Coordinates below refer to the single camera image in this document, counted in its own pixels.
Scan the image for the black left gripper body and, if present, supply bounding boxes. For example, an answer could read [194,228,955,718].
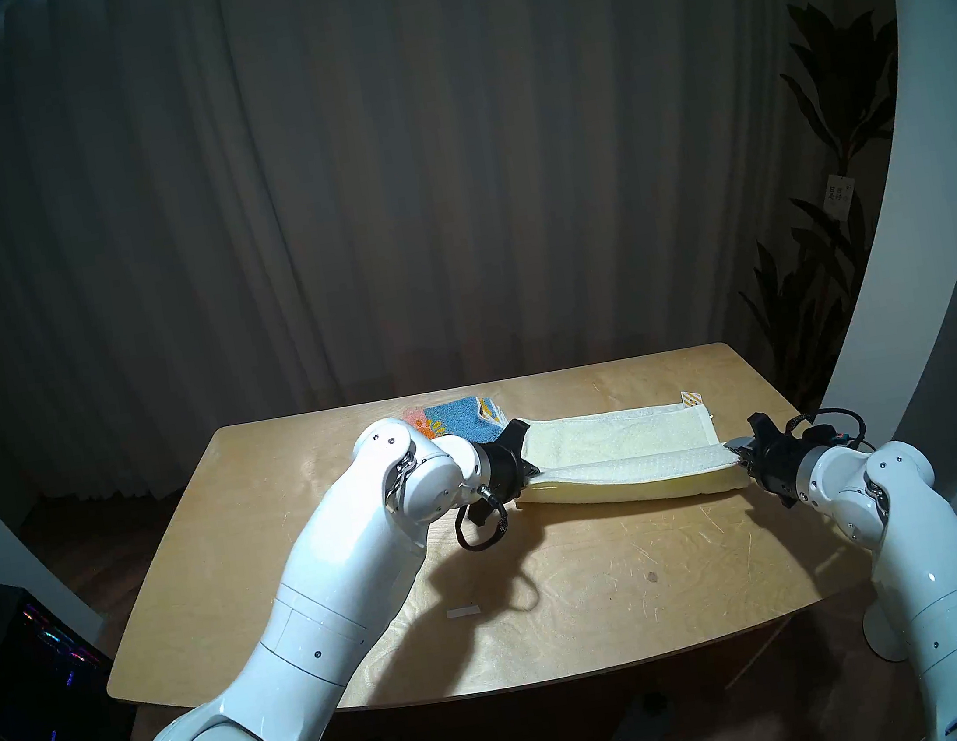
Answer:
[471,434,528,509]

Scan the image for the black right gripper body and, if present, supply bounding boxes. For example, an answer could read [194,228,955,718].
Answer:
[755,426,826,504]

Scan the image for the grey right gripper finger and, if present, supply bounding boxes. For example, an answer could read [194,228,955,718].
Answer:
[722,410,781,458]
[733,449,801,516]

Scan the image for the colourful sun print towel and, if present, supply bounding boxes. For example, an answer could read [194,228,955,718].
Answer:
[402,391,512,455]

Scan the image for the cream dotted towel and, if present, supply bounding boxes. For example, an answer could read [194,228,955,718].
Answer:
[503,382,754,521]

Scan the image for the white round plant pot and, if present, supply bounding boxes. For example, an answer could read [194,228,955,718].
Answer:
[859,597,911,667]

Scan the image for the white paper plant tag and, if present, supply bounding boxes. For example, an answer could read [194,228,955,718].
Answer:
[823,171,861,224]

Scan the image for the beige pleated curtain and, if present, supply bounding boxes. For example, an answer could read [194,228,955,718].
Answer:
[0,0,890,522]

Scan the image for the tall dark leafy plant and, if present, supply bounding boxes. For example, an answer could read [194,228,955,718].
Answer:
[698,0,950,415]

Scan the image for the black computer tower RGB lights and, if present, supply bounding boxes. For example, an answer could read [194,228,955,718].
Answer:
[0,562,142,741]

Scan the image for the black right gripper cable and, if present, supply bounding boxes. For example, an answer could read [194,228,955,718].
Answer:
[781,402,873,462]

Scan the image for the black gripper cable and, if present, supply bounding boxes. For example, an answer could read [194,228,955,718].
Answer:
[449,483,515,555]
[781,402,873,462]

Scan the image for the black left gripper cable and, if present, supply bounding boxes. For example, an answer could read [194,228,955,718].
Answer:
[449,483,515,555]

